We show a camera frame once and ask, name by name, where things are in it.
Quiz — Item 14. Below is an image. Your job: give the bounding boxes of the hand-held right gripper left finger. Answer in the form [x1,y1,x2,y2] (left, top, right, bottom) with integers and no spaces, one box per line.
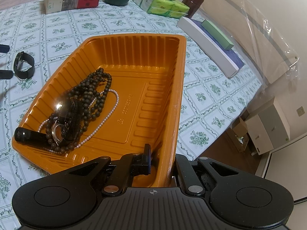
[51,144,153,196]

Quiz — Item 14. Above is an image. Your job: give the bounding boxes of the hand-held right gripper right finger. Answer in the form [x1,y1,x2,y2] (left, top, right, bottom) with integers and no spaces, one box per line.
[171,154,261,196]

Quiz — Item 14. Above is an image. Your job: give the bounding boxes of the black wristwatch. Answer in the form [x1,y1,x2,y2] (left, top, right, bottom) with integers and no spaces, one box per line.
[13,51,35,79]

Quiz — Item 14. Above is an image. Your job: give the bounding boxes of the white pearl necklace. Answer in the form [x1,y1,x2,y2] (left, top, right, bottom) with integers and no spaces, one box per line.
[37,89,120,152]

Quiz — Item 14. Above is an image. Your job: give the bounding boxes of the black bar hair clip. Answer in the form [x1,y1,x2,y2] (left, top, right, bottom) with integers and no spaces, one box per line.
[14,127,50,146]

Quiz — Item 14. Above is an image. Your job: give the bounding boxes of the orange plastic tray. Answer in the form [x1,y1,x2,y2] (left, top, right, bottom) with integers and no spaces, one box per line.
[12,35,187,188]

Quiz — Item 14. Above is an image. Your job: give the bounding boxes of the glossy black claw clip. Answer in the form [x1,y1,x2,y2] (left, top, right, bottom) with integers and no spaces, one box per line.
[49,96,83,144]

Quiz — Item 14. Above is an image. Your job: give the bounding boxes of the dark green bead necklace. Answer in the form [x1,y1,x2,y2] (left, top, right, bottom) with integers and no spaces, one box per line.
[44,68,113,154]

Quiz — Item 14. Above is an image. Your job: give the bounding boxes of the cardboard box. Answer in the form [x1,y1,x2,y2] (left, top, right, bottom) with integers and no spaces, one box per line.
[231,117,252,149]

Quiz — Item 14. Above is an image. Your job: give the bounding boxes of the thick white book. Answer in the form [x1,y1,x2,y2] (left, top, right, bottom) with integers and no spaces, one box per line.
[44,0,102,14]

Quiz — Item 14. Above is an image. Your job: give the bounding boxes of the white bedside cabinet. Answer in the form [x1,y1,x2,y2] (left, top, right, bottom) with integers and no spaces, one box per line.
[245,97,290,155]

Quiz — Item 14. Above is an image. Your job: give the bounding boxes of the white door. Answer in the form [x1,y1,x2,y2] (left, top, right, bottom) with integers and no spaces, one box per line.
[255,144,307,204]

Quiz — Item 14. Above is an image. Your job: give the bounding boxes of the blue notebook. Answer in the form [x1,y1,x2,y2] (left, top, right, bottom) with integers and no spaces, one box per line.
[192,19,245,70]

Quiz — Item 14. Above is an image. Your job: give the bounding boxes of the long white box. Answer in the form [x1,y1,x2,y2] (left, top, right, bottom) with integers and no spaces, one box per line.
[177,17,240,78]

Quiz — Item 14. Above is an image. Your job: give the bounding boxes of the long green box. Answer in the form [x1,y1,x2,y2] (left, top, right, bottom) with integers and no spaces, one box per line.
[201,20,234,50]

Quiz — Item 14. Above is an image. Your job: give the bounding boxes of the green tissue pack bundle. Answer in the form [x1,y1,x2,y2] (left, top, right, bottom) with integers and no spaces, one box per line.
[133,0,190,20]

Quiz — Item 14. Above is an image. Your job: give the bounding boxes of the clear plastic sheet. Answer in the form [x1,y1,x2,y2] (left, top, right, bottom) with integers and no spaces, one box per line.
[192,0,300,94]

